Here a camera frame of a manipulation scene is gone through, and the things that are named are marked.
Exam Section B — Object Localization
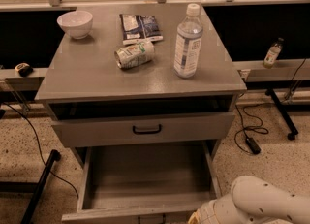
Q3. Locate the grey drawer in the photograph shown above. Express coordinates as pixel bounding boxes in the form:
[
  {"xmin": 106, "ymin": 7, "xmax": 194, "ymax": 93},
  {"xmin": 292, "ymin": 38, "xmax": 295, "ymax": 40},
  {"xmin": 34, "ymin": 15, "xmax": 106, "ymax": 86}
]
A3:
[
  {"xmin": 62, "ymin": 141, "xmax": 222, "ymax": 224},
  {"xmin": 50, "ymin": 102, "xmax": 234, "ymax": 147}
]

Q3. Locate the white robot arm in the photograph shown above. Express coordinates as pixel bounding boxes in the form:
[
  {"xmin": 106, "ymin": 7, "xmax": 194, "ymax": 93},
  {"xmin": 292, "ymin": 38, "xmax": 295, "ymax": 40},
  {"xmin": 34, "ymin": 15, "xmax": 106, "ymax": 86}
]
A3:
[{"xmin": 188, "ymin": 176, "xmax": 310, "ymax": 224}]

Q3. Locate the grey top drawer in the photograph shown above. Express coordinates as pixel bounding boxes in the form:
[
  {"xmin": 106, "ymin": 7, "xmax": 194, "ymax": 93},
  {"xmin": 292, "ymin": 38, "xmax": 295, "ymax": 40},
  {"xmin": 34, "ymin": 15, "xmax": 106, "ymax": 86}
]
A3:
[{"xmin": 50, "ymin": 102, "xmax": 234, "ymax": 147}]

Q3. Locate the grey drawer cabinet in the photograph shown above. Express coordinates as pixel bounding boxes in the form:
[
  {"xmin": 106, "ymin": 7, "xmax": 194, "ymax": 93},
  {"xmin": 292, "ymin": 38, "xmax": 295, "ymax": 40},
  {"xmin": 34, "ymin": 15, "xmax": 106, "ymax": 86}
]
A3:
[{"xmin": 36, "ymin": 4, "xmax": 246, "ymax": 162}]

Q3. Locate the black stand leg right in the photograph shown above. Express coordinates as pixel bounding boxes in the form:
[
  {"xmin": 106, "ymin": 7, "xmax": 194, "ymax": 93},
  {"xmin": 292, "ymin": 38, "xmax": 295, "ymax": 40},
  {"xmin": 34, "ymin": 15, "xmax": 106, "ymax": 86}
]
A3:
[{"xmin": 265, "ymin": 88, "xmax": 298, "ymax": 141}]

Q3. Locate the black stand leg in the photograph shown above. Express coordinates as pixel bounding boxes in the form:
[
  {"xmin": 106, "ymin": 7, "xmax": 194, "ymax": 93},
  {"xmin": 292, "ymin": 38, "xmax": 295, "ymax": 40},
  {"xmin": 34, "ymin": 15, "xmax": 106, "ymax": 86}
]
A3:
[
  {"xmin": 265, "ymin": 88, "xmax": 298, "ymax": 141},
  {"xmin": 0, "ymin": 148, "xmax": 62, "ymax": 224}
]

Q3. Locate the black stand leg left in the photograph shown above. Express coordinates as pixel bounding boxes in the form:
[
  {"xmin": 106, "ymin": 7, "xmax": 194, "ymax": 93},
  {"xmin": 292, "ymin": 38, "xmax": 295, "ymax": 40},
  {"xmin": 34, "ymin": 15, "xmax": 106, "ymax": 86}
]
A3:
[{"xmin": 0, "ymin": 148, "xmax": 62, "ymax": 224}]

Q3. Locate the crushed green white can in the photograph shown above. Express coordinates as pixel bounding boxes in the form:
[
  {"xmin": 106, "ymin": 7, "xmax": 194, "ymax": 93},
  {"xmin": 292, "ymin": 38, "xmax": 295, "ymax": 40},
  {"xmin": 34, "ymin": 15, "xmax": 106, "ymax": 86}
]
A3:
[{"xmin": 114, "ymin": 41, "xmax": 155, "ymax": 70}]

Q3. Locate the small green drink bottle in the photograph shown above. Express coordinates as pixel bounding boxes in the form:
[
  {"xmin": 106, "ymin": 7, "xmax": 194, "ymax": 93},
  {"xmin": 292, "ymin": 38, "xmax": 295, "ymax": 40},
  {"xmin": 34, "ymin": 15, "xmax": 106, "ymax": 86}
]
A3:
[{"xmin": 263, "ymin": 38, "xmax": 284, "ymax": 69}]

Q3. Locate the clear plastic water bottle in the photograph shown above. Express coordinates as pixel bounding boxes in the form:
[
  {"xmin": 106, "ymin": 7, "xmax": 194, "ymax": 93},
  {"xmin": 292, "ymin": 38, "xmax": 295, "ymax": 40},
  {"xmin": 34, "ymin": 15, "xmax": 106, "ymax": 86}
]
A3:
[{"xmin": 173, "ymin": 3, "xmax": 203, "ymax": 78}]

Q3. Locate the blue snack bag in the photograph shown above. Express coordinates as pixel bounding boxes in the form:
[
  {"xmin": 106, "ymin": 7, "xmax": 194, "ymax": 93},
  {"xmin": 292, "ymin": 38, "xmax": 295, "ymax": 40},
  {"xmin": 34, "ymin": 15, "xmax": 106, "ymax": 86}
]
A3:
[{"xmin": 119, "ymin": 14, "xmax": 164, "ymax": 45}]

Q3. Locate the white ceramic bowl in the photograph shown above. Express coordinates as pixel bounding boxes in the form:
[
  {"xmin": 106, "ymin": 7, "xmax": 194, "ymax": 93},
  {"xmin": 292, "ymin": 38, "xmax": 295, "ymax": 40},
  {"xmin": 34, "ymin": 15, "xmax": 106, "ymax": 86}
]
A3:
[{"xmin": 57, "ymin": 11, "xmax": 93, "ymax": 39}]

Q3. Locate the black tape measure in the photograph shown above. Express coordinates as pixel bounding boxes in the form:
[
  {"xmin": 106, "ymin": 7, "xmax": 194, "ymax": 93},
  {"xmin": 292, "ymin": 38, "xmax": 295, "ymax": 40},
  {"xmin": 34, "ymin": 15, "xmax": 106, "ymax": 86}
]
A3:
[{"xmin": 15, "ymin": 63, "xmax": 33, "ymax": 77}]

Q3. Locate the black power adapter with cable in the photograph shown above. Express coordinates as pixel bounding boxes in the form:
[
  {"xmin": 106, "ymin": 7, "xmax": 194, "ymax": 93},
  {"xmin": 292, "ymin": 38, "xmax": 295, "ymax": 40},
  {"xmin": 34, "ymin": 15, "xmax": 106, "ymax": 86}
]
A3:
[{"xmin": 233, "ymin": 107, "xmax": 269, "ymax": 155}]

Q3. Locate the black floor cable left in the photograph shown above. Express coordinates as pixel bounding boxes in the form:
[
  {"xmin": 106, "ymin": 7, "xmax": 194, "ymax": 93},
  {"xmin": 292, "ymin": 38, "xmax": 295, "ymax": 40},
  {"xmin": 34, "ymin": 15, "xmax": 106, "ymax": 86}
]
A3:
[{"xmin": 2, "ymin": 101, "xmax": 79, "ymax": 200}]

